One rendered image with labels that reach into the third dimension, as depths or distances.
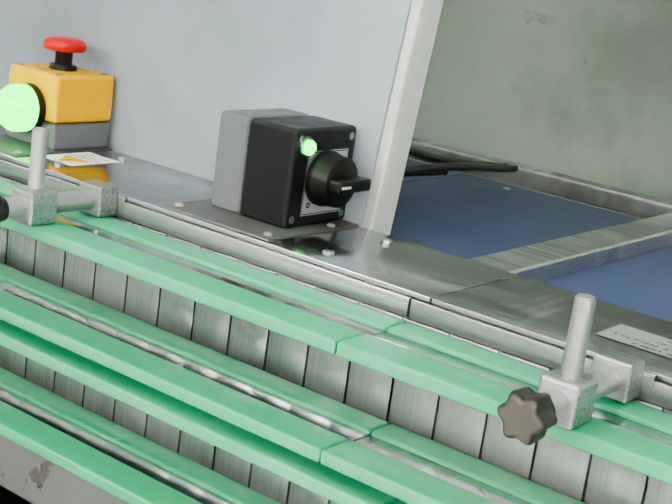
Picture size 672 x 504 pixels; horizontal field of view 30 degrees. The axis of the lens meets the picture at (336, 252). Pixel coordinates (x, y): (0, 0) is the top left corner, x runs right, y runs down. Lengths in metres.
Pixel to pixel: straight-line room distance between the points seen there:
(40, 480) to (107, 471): 0.20
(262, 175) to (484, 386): 0.31
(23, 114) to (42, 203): 0.20
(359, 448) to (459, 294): 0.13
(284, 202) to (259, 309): 0.16
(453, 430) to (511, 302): 0.10
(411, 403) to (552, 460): 0.11
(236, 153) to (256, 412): 0.24
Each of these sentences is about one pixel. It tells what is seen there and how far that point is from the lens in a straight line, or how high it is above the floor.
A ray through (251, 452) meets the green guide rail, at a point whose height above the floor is 0.96.
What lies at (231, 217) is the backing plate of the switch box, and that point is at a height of 0.85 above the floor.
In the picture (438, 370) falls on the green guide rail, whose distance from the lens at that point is 0.76.
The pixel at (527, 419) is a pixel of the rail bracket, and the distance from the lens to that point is 0.67.
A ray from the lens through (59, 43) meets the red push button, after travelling 1.19.
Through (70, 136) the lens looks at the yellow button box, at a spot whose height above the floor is 0.80.
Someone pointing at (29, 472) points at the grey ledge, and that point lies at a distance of 1.18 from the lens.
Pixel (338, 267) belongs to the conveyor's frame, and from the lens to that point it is 0.89.
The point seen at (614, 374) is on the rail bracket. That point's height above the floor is 0.91.
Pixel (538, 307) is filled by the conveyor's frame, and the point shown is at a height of 0.82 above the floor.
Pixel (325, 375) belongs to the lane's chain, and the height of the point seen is 0.88.
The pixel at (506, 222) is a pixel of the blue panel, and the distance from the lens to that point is 1.23.
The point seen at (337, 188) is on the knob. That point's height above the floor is 0.82.
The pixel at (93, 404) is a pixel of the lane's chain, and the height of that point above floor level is 0.88.
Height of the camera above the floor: 1.58
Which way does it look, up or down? 52 degrees down
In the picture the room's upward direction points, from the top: 101 degrees counter-clockwise
